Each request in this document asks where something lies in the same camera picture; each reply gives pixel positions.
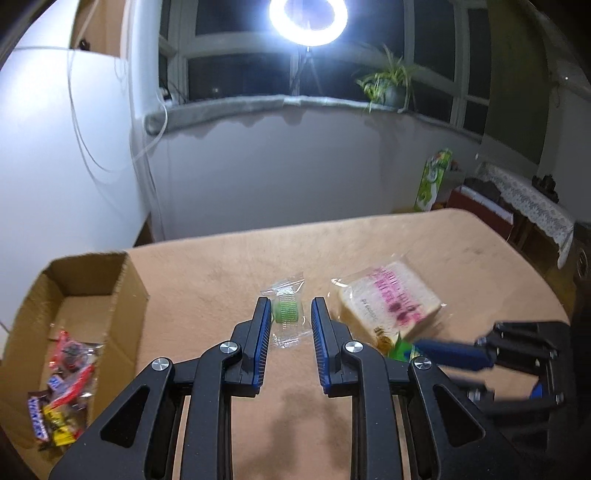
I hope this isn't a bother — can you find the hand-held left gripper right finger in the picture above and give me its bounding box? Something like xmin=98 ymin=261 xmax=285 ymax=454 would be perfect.
xmin=310 ymin=296 xmax=539 ymax=480

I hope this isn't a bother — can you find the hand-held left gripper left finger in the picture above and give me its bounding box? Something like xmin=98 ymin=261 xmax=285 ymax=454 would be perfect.
xmin=48 ymin=296 xmax=273 ymax=480

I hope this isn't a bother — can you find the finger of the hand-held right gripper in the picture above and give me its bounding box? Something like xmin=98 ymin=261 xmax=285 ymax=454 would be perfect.
xmin=416 ymin=320 xmax=563 ymax=371
xmin=465 ymin=382 xmax=565 ymax=409

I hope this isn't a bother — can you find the green candy clear packet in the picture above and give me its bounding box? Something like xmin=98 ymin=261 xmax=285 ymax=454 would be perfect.
xmin=261 ymin=271 xmax=311 ymax=352

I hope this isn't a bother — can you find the green snack packet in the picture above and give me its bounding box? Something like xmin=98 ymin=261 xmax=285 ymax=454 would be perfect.
xmin=387 ymin=333 xmax=424 ymax=365

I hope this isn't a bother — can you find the cardboard box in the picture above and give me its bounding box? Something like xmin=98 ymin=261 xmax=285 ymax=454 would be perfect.
xmin=0 ymin=250 xmax=151 ymax=468

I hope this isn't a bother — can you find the yellow snack packet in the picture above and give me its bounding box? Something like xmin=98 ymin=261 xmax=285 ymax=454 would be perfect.
xmin=44 ymin=406 xmax=77 ymax=446

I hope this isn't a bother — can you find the sliced bread packet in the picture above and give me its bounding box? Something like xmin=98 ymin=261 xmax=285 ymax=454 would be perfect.
xmin=330 ymin=261 xmax=448 ymax=350

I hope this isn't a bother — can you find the red box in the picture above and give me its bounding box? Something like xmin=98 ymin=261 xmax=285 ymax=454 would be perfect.
xmin=445 ymin=182 xmax=516 ymax=241

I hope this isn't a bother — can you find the side table with lace cloth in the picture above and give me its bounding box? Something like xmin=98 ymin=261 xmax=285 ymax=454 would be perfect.
xmin=475 ymin=161 xmax=576 ymax=270

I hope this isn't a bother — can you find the green printed bag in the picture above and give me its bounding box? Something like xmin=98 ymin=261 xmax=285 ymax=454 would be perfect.
xmin=414 ymin=148 xmax=454 ymax=213

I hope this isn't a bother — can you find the potted green plant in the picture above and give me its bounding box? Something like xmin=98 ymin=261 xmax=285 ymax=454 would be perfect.
xmin=355 ymin=44 xmax=419 ymax=114

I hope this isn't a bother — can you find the window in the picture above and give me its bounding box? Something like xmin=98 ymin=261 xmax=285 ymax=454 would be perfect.
xmin=159 ymin=0 xmax=493 ymax=140

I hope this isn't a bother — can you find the dark olive curtain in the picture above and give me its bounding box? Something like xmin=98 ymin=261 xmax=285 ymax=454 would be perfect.
xmin=480 ymin=0 xmax=556 ymax=165

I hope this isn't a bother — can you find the light tripod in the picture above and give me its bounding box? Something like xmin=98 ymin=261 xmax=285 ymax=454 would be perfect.
xmin=288 ymin=45 xmax=321 ymax=97

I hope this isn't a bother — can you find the white air conditioner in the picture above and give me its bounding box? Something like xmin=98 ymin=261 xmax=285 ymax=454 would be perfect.
xmin=551 ymin=60 xmax=589 ymax=108

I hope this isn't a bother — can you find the brown board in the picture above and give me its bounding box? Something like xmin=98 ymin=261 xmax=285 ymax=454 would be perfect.
xmin=69 ymin=0 xmax=133 ymax=59

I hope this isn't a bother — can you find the white cable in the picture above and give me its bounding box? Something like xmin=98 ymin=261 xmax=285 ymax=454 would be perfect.
xmin=67 ymin=46 xmax=170 ymax=174

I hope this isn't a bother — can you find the ring light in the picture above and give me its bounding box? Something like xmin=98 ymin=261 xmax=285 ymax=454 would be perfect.
xmin=269 ymin=0 xmax=348 ymax=46

